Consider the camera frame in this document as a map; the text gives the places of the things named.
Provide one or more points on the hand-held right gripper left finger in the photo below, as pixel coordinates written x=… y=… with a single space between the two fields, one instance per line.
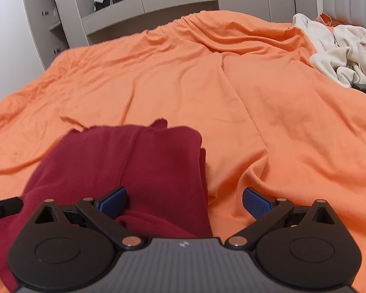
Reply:
x=114 y=203

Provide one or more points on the cream clothes pile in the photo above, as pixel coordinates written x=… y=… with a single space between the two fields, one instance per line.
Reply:
x=347 y=55

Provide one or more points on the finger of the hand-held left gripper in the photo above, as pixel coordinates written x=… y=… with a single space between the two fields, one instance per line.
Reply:
x=6 y=206

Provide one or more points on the dark red garment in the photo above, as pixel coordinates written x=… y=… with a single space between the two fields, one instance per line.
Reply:
x=109 y=158

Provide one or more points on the orange bed sheet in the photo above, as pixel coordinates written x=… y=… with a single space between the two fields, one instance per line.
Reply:
x=231 y=97

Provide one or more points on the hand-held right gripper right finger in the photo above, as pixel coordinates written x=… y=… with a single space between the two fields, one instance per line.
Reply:
x=257 y=203

